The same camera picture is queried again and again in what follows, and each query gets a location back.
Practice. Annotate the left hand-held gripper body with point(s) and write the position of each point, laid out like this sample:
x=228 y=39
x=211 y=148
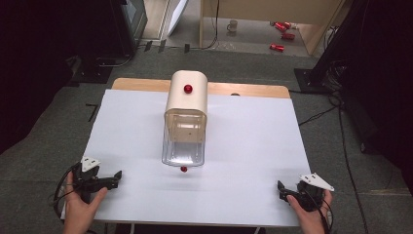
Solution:
x=85 y=180

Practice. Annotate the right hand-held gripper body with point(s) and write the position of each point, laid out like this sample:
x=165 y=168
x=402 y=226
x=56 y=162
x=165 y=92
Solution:
x=313 y=191

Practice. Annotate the cream cabinet with clear door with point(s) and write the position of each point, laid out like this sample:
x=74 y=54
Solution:
x=186 y=99

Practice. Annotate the person's right hand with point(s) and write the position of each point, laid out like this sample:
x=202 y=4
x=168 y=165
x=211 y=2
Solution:
x=311 y=216

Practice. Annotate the person's left hand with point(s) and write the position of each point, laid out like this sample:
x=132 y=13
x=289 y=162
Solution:
x=79 y=209

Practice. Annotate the white table sheet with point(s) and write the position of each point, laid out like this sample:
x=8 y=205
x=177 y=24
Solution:
x=253 y=146

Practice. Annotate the black flat stand base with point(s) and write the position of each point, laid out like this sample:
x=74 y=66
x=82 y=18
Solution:
x=92 y=73

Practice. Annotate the dark curtain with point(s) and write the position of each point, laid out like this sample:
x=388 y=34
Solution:
x=386 y=81
x=29 y=65

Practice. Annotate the red can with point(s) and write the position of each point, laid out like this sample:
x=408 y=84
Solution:
x=288 y=36
x=277 y=47
x=288 y=24
x=280 y=26

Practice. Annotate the dark monitor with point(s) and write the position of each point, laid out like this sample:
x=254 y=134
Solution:
x=133 y=22

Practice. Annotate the grey mug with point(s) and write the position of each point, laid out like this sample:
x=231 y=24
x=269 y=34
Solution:
x=232 y=25

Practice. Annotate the white leaning board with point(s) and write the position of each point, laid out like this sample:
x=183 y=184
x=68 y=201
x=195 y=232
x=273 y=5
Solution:
x=177 y=14

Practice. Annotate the black stand with base plate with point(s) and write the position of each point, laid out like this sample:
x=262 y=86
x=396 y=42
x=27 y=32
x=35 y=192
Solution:
x=311 y=79

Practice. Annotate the light wooden desk frame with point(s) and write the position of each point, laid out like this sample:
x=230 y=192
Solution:
x=259 y=8

